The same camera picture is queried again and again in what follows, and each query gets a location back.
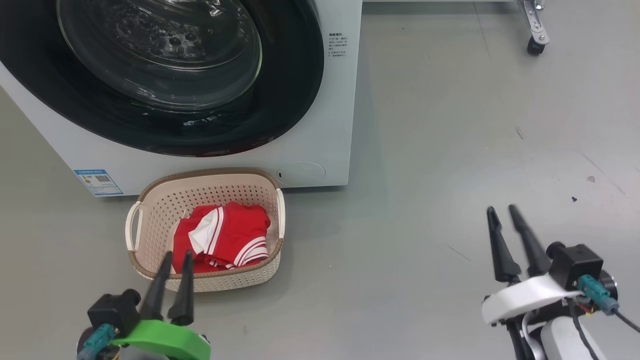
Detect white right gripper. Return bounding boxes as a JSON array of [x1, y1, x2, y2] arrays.
[[481, 204, 583, 326]]

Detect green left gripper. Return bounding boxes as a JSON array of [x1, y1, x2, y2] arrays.
[[110, 250, 212, 360]]

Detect red white basketball jersey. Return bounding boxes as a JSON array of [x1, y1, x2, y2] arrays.
[[171, 201, 272, 274]]

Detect dark round washing machine door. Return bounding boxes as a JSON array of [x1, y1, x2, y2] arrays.
[[0, 0, 326, 158]]

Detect cream perforated laundry basket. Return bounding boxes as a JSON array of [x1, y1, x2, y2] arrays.
[[125, 167, 287, 293]]

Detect white front-load washing machine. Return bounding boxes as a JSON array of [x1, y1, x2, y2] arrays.
[[0, 0, 363, 197]]

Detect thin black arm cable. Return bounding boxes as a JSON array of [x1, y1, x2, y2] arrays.
[[567, 297, 601, 360]]

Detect metal partition foot bracket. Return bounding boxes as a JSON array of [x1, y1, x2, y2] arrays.
[[516, 0, 550, 46]]

